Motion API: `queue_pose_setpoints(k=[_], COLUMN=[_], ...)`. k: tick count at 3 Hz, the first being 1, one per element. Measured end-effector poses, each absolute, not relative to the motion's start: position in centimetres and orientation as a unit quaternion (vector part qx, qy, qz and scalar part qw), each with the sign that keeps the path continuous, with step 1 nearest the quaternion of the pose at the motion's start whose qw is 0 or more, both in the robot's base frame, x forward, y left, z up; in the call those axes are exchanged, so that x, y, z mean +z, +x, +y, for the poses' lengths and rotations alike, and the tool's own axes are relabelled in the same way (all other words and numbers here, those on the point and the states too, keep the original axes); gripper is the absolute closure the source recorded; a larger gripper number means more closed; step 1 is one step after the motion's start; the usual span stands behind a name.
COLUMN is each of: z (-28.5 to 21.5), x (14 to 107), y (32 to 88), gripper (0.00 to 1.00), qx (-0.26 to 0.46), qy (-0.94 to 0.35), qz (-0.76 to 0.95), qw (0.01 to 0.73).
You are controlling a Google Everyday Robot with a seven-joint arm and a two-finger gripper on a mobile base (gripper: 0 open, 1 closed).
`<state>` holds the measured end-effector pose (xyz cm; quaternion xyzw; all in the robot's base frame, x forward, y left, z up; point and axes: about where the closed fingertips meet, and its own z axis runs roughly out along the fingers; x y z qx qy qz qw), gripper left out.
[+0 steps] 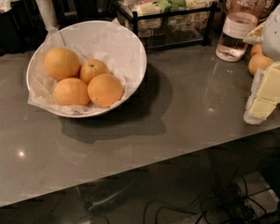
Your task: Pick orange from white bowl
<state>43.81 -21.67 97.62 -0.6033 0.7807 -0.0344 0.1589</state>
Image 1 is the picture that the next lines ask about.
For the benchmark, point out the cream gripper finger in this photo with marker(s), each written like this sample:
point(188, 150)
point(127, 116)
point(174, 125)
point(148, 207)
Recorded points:
point(257, 32)
point(265, 94)

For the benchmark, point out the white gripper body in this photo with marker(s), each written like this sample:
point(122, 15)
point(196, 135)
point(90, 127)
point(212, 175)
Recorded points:
point(277, 34)

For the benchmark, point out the white bowl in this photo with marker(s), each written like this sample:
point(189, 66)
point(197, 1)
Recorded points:
point(124, 47)

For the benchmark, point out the clear glass jar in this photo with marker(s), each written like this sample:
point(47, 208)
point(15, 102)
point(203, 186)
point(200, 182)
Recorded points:
point(242, 17)

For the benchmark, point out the tea packets in rack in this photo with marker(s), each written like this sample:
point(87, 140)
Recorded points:
point(160, 17)

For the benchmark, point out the white paper liner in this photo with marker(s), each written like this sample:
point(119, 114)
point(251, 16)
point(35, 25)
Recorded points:
point(115, 44)

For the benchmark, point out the orange with stem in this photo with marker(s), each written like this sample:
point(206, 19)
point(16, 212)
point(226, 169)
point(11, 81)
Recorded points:
point(92, 68)

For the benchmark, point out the white cup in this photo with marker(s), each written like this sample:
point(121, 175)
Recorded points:
point(48, 15)

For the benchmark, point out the black wire rack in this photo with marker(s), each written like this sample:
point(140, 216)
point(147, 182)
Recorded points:
point(179, 39)

